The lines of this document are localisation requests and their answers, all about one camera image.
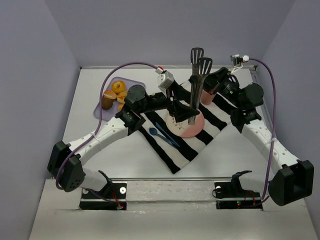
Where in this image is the black white striped cloth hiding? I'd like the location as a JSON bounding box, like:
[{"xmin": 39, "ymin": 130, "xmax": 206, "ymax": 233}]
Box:
[{"xmin": 139, "ymin": 94, "xmax": 235, "ymax": 174}]

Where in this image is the pink plastic cup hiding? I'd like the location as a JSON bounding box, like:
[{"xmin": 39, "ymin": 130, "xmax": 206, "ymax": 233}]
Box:
[{"xmin": 200, "ymin": 90, "xmax": 216, "ymax": 106}]

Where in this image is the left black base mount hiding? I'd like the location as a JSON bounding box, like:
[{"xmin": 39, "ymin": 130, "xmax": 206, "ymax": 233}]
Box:
[{"xmin": 79, "ymin": 181, "xmax": 127, "ymax": 211}]

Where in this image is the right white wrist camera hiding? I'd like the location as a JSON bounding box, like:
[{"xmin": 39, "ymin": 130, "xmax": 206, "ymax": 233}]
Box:
[{"xmin": 230, "ymin": 54, "xmax": 250, "ymax": 74}]

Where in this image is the orange bagel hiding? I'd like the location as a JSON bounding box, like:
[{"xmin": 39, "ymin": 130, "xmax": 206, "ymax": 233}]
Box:
[{"xmin": 111, "ymin": 80, "xmax": 126, "ymax": 94}]

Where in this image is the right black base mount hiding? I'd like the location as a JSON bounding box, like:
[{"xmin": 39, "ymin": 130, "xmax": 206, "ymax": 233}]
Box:
[{"xmin": 211, "ymin": 181, "xmax": 263, "ymax": 210}]

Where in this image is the cream and pink plate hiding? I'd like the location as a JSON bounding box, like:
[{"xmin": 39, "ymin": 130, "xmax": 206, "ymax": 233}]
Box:
[{"xmin": 164, "ymin": 113, "xmax": 205, "ymax": 138}]

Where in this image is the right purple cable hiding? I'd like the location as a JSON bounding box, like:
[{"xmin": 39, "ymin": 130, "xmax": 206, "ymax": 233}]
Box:
[{"xmin": 248, "ymin": 57, "xmax": 278, "ymax": 203}]

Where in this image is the glazed split bun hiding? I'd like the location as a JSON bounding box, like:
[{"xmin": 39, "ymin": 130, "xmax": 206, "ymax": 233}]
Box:
[{"xmin": 103, "ymin": 90, "xmax": 117, "ymax": 100}]

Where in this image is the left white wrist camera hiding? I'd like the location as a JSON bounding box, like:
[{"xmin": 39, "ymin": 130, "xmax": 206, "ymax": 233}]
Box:
[{"xmin": 155, "ymin": 66, "xmax": 174, "ymax": 93}]

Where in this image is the blue plastic spoon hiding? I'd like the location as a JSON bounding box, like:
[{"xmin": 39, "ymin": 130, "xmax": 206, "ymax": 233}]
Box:
[{"xmin": 148, "ymin": 127, "xmax": 177, "ymax": 147}]

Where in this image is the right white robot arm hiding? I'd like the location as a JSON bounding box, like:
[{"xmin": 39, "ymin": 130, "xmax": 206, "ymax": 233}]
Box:
[{"xmin": 203, "ymin": 67, "xmax": 315, "ymax": 206}]

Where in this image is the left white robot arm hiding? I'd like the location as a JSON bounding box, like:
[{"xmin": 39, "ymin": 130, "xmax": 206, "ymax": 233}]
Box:
[{"xmin": 47, "ymin": 84, "xmax": 200, "ymax": 193}]

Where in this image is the dark brown muffin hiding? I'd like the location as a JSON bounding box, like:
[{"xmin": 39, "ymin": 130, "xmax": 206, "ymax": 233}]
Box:
[{"xmin": 101, "ymin": 97, "xmax": 113, "ymax": 110}]

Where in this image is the small golden bun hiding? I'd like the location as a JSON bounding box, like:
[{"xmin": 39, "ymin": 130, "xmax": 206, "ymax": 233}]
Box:
[{"xmin": 118, "ymin": 103, "xmax": 124, "ymax": 111}]

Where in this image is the blue plastic knife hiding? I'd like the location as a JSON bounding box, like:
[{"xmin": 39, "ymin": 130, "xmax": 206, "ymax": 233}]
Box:
[{"xmin": 155, "ymin": 122, "xmax": 180, "ymax": 147}]

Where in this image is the lavender plastic tray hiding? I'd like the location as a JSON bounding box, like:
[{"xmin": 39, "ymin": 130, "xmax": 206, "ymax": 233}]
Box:
[{"xmin": 102, "ymin": 76, "xmax": 145, "ymax": 121}]

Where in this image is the speckled orange bread roll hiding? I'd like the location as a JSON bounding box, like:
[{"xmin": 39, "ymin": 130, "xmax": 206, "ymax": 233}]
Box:
[{"xmin": 117, "ymin": 90, "xmax": 128, "ymax": 104}]

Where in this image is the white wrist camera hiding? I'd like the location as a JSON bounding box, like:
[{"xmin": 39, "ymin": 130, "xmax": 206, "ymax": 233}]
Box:
[
  {"xmin": 230, "ymin": 54, "xmax": 250, "ymax": 74},
  {"xmin": 155, "ymin": 66, "xmax": 174, "ymax": 93}
]

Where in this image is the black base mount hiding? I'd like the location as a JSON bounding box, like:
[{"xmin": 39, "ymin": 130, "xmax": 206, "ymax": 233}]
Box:
[
  {"xmin": 79, "ymin": 181, "xmax": 127, "ymax": 211},
  {"xmin": 211, "ymin": 181, "xmax": 263, "ymax": 210}
]

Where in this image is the metal table rail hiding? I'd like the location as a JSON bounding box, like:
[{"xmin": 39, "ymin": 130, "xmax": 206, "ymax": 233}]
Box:
[{"xmin": 80, "ymin": 64, "xmax": 258, "ymax": 72}]

